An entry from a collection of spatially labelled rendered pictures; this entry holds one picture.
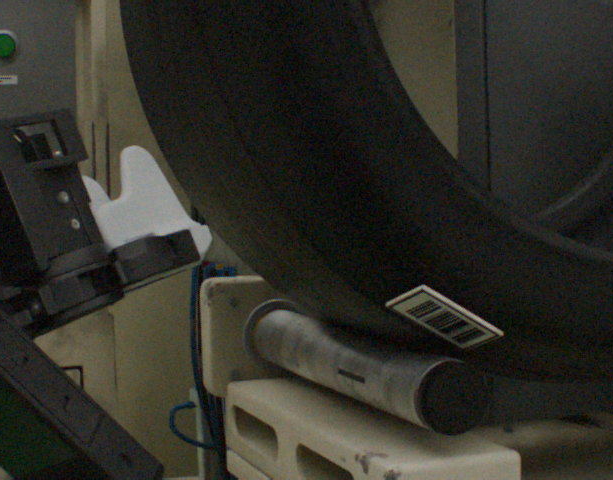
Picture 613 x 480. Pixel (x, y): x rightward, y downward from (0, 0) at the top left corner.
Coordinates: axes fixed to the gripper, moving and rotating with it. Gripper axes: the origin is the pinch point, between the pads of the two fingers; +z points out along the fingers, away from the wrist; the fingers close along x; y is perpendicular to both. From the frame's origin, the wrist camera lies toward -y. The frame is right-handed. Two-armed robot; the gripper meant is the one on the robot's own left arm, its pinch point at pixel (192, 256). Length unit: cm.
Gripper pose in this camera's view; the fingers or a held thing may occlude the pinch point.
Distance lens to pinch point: 61.4
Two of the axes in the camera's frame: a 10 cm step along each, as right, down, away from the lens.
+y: -3.9, -9.2, 0.2
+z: 4.9, -1.9, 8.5
